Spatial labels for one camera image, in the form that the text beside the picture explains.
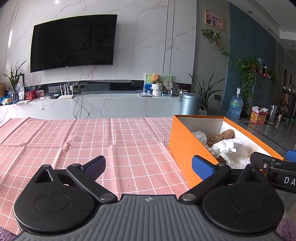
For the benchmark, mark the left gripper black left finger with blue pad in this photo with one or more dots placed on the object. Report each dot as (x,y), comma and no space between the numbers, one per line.
(85,176)

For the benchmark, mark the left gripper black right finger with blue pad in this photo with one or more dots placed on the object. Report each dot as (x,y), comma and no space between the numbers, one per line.
(212,176)

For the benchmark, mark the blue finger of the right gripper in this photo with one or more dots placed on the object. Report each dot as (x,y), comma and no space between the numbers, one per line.
(291,155)

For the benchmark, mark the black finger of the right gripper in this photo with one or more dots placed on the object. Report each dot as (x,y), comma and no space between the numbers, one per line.
(262,161)

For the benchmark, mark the brown plush teddy toy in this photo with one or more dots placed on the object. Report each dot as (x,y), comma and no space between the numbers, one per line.
(213,139)

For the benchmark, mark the white silver fabric pouch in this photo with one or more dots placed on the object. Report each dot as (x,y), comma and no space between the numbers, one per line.
(201,137)

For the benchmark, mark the orange cardboard box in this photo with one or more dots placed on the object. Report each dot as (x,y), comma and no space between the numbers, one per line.
(184,145)

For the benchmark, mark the orange yellow carton box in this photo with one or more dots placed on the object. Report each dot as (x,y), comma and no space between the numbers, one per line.
(258,115)

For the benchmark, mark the pink checkered tablecloth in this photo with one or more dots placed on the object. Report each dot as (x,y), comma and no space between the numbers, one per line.
(138,159)

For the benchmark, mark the blue water jug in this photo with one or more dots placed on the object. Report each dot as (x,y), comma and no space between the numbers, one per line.
(235,106)

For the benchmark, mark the grey metal trash bin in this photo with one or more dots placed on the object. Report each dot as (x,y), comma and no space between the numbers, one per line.
(190,103)

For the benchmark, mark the white marble tv console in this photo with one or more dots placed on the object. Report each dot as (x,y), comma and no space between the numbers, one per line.
(96,99)

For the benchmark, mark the potted long-leaf plant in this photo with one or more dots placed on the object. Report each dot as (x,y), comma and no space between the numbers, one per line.
(204,91)

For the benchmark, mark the white wifi router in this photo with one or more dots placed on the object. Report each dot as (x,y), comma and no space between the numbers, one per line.
(65,93)

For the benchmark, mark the green climbing plant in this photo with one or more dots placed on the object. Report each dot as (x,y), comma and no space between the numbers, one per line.
(248,68)

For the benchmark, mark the small teddy bear figurine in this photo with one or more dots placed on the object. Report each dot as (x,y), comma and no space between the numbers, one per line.
(155,78)

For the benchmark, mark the plant in glass vase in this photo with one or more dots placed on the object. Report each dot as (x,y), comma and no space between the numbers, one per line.
(14,78)

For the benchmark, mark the hanging ivy plant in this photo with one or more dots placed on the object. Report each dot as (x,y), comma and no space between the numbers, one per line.
(215,38)

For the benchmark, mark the black wall television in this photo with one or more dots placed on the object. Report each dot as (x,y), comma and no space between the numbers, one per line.
(72,42)

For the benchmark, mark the framed wall picture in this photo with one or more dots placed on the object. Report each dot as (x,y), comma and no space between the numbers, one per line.
(214,20)

